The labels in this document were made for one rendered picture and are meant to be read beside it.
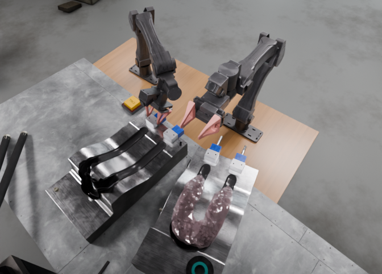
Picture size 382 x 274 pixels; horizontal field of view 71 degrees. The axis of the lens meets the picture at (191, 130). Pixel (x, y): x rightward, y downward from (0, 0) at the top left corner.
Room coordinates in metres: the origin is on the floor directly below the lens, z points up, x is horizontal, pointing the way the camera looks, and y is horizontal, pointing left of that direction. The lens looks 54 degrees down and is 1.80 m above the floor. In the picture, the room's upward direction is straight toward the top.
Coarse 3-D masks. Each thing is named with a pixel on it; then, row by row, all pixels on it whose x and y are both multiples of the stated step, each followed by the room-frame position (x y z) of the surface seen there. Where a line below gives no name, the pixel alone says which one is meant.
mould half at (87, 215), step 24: (144, 120) 0.72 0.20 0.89; (96, 144) 0.58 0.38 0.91; (120, 144) 0.60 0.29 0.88; (144, 144) 0.60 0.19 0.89; (168, 144) 0.60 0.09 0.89; (72, 168) 0.50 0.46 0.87; (96, 168) 0.46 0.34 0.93; (120, 168) 0.48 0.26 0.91; (144, 168) 0.49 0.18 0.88; (168, 168) 0.52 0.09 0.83; (48, 192) 0.40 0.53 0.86; (72, 192) 0.40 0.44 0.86; (120, 192) 0.37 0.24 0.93; (144, 192) 0.42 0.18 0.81; (72, 216) 0.32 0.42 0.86; (96, 216) 0.32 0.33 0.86; (120, 216) 0.33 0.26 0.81
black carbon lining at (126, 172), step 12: (144, 132) 0.66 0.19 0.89; (132, 144) 0.60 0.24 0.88; (156, 144) 0.60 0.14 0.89; (96, 156) 0.52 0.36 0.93; (108, 156) 0.53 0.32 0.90; (144, 156) 0.54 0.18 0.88; (84, 168) 0.47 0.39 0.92; (132, 168) 0.49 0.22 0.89; (84, 180) 0.44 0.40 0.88; (96, 180) 0.41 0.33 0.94; (108, 180) 0.42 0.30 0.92; (120, 180) 0.42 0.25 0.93; (84, 192) 0.39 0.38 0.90; (96, 192) 0.40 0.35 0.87
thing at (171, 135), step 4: (176, 124) 0.69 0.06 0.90; (168, 128) 0.66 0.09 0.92; (172, 128) 0.67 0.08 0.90; (176, 128) 0.67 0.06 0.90; (180, 128) 0.67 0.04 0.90; (164, 132) 0.64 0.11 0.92; (168, 132) 0.64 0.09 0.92; (172, 132) 0.64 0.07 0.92; (176, 132) 0.65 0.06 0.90; (180, 132) 0.65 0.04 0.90; (164, 136) 0.63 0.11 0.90; (168, 136) 0.62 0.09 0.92; (172, 136) 0.62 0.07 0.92; (176, 136) 0.62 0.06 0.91; (180, 136) 0.64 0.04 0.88; (168, 140) 0.62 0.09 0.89; (172, 140) 0.60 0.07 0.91
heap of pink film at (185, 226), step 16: (192, 192) 0.38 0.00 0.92; (224, 192) 0.39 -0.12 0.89; (176, 208) 0.33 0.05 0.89; (192, 208) 0.33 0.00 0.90; (208, 208) 0.32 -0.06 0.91; (224, 208) 0.32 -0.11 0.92; (176, 224) 0.28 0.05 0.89; (192, 224) 0.28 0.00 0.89; (208, 224) 0.28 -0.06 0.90; (192, 240) 0.22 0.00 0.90; (208, 240) 0.23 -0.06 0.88
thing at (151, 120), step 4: (148, 116) 0.72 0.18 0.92; (152, 116) 0.72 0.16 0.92; (156, 116) 0.73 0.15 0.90; (148, 120) 0.70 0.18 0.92; (152, 120) 0.70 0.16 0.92; (156, 120) 0.70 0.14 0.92; (164, 120) 0.73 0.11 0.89; (148, 124) 0.70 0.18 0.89; (152, 124) 0.68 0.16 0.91; (156, 124) 0.69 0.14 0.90
